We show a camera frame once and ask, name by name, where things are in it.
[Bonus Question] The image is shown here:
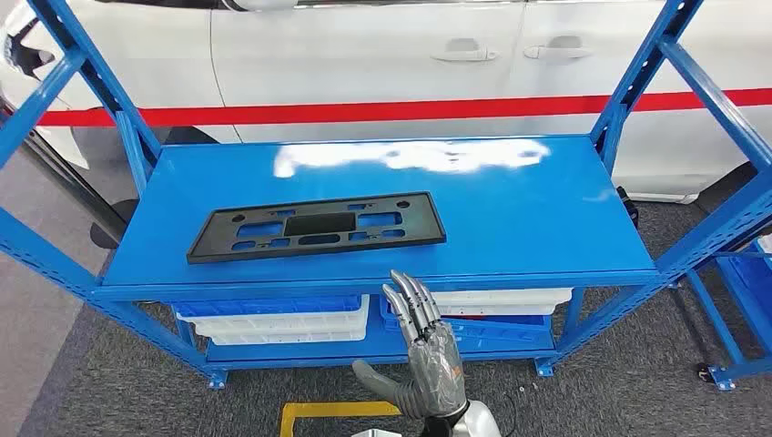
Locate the blue metal shelf rack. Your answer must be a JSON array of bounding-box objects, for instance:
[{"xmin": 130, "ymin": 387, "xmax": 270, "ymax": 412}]
[
  {"xmin": 0, "ymin": 0, "xmax": 772, "ymax": 391},
  {"xmin": 686, "ymin": 231, "xmax": 772, "ymax": 392}
]

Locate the dark belt stanchion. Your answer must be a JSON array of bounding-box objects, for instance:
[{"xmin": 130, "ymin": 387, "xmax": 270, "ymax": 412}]
[{"xmin": 0, "ymin": 99, "xmax": 141, "ymax": 251}]

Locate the black plastic plate frame part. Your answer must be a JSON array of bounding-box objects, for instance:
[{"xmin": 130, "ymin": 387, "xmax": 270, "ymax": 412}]
[{"xmin": 186, "ymin": 191, "xmax": 448, "ymax": 265}]

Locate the blue plastic crate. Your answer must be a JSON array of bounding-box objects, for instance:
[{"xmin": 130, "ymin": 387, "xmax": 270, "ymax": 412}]
[
  {"xmin": 378, "ymin": 294, "xmax": 554, "ymax": 352},
  {"xmin": 717, "ymin": 240, "xmax": 772, "ymax": 357},
  {"xmin": 171, "ymin": 295, "xmax": 363, "ymax": 320}
]

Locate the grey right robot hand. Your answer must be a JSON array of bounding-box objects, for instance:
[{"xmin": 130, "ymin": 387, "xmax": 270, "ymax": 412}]
[{"xmin": 352, "ymin": 269, "xmax": 469, "ymax": 421}]

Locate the red barrier belt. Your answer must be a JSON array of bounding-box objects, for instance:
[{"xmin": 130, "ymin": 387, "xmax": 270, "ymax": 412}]
[{"xmin": 36, "ymin": 87, "xmax": 772, "ymax": 129}]

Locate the white car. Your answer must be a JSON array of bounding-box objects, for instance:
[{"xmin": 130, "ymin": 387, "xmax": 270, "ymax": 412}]
[{"xmin": 0, "ymin": 0, "xmax": 772, "ymax": 205}]

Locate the white plastic crate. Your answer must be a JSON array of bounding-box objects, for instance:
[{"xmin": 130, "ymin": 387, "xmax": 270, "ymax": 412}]
[
  {"xmin": 429, "ymin": 288, "xmax": 574, "ymax": 318},
  {"xmin": 176, "ymin": 294, "xmax": 371, "ymax": 347}
]

